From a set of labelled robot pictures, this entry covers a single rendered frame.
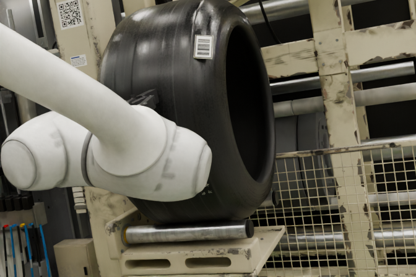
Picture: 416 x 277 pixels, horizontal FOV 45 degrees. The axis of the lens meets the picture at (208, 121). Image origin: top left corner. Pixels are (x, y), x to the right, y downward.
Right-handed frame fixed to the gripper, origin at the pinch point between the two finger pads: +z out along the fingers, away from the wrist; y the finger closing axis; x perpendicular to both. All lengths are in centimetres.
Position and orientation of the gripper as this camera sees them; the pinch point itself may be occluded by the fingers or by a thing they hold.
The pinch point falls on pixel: (147, 99)
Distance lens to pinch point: 107.1
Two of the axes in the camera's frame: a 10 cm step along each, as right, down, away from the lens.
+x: 2.1, 9.6, 2.0
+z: 3.2, -2.6, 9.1
